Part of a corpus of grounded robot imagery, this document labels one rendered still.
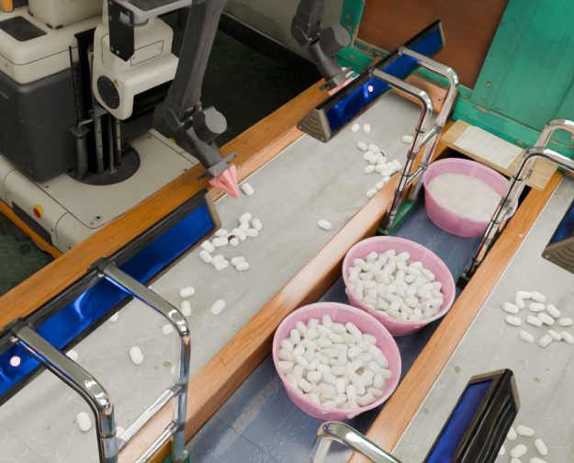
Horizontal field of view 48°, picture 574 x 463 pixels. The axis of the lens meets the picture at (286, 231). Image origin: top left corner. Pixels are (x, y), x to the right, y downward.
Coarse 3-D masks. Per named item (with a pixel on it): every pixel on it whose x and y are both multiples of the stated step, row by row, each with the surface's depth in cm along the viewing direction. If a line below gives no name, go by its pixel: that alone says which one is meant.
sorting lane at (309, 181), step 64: (384, 128) 199; (256, 192) 168; (320, 192) 172; (192, 256) 149; (256, 256) 152; (128, 320) 133; (192, 320) 136; (64, 384) 121; (128, 384) 123; (0, 448) 110; (64, 448) 112
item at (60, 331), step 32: (160, 224) 102; (192, 224) 107; (128, 256) 97; (160, 256) 102; (64, 288) 90; (96, 288) 94; (32, 320) 86; (64, 320) 90; (96, 320) 93; (0, 352) 83; (64, 352) 90; (0, 384) 83
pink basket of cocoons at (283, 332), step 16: (320, 304) 140; (336, 304) 141; (288, 320) 136; (304, 320) 140; (320, 320) 142; (336, 320) 143; (352, 320) 142; (368, 320) 140; (384, 336) 138; (384, 352) 138; (400, 368) 131; (288, 384) 124; (304, 400) 123; (384, 400) 125; (320, 416) 129; (336, 416) 127
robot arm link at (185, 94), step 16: (192, 0) 128; (208, 0) 129; (224, 0) 132; (192, 16) 135; (208, 16) 132; (192, 32) 137; (208, 32) 136; (192, 48) 140; (208, 48) 141; (192, 64) 142; (176, 80) 148; (192, 80) 146; (176, 96) 150; (192, 96) 151; (176, 112) 153; (192, 112) 156
